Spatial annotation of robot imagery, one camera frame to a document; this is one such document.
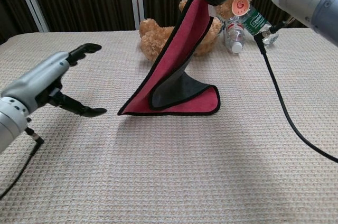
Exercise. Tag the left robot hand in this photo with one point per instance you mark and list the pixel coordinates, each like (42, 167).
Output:
(39, 76)

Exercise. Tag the grey and pink cloth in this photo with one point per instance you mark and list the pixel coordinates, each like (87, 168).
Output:
(182, 49)

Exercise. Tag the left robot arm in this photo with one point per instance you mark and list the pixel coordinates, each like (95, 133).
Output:
(10, 126)

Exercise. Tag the round pink hang tag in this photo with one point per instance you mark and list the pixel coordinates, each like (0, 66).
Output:
(240, 6)

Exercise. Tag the green label water bottle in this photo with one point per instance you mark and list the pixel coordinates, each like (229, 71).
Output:
(254, 22)

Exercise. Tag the red label water bottle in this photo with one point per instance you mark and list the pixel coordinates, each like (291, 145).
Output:
(235, 36)

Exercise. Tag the brown teddy bear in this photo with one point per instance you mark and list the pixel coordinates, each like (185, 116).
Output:
(153, 39)

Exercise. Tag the beige woven tablecloth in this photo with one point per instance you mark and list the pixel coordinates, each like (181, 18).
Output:
(158, 168)

